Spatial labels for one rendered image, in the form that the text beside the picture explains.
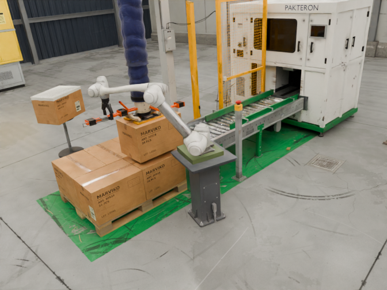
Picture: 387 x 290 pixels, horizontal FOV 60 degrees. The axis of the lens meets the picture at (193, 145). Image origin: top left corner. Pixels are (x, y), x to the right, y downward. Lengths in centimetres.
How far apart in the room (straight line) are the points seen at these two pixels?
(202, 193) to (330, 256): 131
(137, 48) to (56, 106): 201
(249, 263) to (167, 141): 153
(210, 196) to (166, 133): 84
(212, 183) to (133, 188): 85
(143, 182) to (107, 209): 48
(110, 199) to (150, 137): 76
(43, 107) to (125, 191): 211
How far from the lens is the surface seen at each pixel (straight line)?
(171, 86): 508
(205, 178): 333
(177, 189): 409
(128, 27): 338
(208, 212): 357
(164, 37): 485
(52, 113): 510
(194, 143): 296
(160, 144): 366
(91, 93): 315
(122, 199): 362
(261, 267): 318
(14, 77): 1074
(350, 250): 351
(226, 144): 421
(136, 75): 346
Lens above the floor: 227
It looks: 25 degrees down
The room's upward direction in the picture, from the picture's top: 4 degrees counter-clockwise
